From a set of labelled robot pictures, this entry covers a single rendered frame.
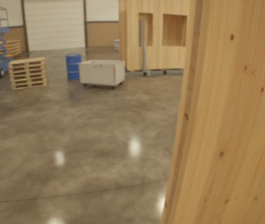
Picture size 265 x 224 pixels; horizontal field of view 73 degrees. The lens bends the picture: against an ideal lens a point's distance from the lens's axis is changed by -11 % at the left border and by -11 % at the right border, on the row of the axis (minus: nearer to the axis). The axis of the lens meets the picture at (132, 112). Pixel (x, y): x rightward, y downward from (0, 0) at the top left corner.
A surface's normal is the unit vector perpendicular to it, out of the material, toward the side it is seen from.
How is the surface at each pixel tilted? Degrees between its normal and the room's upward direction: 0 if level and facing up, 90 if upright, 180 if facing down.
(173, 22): 90
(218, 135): 90
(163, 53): 90
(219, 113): 90
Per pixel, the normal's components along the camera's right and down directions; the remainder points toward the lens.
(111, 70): -0.32, 0.37
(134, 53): 0.26, 0.37
